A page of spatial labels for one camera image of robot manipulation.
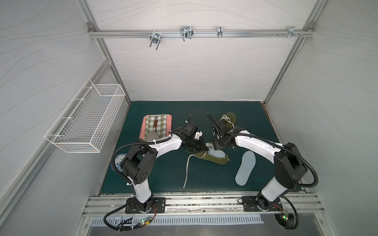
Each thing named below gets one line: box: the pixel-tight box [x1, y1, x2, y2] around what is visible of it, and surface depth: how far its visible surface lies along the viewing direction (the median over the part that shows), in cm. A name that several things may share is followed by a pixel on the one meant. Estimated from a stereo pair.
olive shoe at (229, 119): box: [219, 111, 237, 130], surface depth 103 cm
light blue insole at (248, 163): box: [234, 150, 256, 187], surface depth 86 cm
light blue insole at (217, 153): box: [207, 147, 226, 158], surface depth 87 cm
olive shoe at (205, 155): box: [194, 150, 229, 165], surface depth 87 cm
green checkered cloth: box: [144, 115, 167, 142], surface depth 109 cm
